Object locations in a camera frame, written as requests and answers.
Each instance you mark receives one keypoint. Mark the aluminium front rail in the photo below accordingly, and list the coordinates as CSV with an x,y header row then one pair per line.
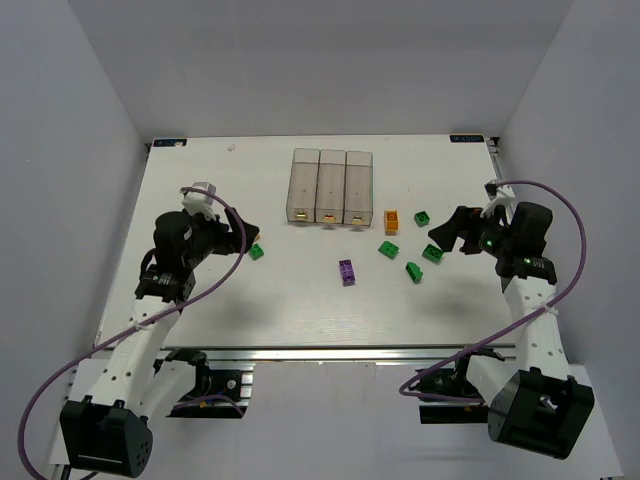
x,y
401,354

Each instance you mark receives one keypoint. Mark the green lego centre two-by-two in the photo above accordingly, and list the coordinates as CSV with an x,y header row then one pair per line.
x,y
389,250

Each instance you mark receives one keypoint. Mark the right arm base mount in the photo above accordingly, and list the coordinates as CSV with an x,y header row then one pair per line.
x,y
448,398

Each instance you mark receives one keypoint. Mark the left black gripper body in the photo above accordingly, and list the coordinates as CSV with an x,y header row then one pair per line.
x,y
223,233

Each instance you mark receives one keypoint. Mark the green curved lego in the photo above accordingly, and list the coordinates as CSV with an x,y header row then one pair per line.
x,y
414,272

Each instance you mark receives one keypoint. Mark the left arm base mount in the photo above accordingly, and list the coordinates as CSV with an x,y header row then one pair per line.
x,y
216,393

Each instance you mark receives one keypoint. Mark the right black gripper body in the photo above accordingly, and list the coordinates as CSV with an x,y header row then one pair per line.
x,y
473,230

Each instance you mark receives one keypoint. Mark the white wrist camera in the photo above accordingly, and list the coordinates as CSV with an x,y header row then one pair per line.
x,y
198,199
500,195

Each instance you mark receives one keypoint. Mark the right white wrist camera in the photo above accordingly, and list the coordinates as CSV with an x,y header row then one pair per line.
x,y
500,195

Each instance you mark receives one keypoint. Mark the orange curved lego brick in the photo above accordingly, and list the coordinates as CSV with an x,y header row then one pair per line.
x,y
391,222

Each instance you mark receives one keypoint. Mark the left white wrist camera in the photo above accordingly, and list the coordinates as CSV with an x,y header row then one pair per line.
x,y
198,199

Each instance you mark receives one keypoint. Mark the left blue corner label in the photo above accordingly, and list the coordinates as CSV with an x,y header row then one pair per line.
x,y
169,142

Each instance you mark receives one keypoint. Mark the purple long lego brick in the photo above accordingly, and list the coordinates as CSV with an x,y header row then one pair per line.
x,y
347,272

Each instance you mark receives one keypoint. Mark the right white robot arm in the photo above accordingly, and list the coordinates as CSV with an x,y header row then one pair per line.
x,y
533,403

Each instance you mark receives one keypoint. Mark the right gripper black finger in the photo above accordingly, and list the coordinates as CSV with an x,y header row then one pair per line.
x,y
470,247
446,235

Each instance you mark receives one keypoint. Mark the blue corner label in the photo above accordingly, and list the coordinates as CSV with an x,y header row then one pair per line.
x,y
169,142
466,138

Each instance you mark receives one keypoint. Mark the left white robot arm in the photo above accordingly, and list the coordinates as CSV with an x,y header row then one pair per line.
x,y
109,429

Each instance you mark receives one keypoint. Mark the right blue corner label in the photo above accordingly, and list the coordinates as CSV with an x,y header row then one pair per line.
x,y
466,138

